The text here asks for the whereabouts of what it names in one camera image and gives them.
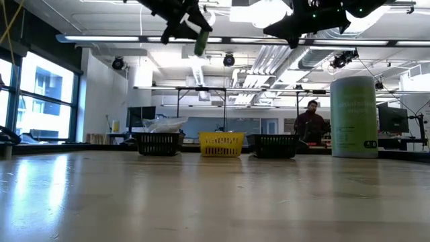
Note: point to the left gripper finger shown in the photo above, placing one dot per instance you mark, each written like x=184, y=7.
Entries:
x=184, y=31
x=201, y=21

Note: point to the person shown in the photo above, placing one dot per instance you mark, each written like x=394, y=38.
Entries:
x=310, y=126

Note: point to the small black plastic basket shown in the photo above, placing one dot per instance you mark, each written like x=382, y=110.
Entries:
x=158, y=144
x=272, y=146

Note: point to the black ceiling camera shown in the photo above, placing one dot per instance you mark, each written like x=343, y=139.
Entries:
x=229, y=60
x=117, y=63

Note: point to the long ceiling light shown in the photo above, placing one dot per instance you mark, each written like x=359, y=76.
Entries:
x=100, y=38

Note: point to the large window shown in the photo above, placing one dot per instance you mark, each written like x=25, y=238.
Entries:
x=43, y=97

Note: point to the black aluminium table frame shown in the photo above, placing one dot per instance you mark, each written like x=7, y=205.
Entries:
x=50, y=149

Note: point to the yellow container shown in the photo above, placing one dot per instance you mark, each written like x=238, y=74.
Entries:
x=116, y=126

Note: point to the black chair armrest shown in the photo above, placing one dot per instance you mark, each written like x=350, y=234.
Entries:
x=8, y=136

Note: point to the bagged white toiletry item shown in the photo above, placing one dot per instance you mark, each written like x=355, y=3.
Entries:
x=164, y=125

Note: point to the wooden crate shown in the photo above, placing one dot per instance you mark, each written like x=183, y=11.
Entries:
x=95, y=138

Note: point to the yellow plastic basket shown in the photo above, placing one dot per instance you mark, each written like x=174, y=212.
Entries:
x=221, y=144

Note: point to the black computer monitor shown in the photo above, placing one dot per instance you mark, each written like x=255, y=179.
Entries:
x=141, y=116
x=393, y=119

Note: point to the black ceiling device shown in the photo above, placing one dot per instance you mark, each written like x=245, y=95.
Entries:
x=344, y=58

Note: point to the small green bottle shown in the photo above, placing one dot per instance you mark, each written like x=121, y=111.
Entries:
x=201, y=43

